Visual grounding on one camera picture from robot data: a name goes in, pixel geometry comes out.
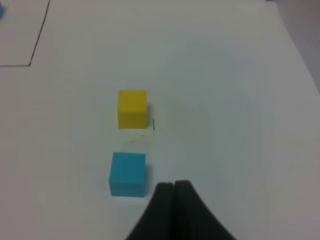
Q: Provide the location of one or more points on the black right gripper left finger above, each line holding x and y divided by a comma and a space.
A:
155, 222

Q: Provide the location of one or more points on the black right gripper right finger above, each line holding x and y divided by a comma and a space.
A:
192, 220

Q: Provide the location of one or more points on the yellow cube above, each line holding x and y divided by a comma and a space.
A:
132, 109

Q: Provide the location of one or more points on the template blue cube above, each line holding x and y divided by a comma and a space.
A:
2, 10

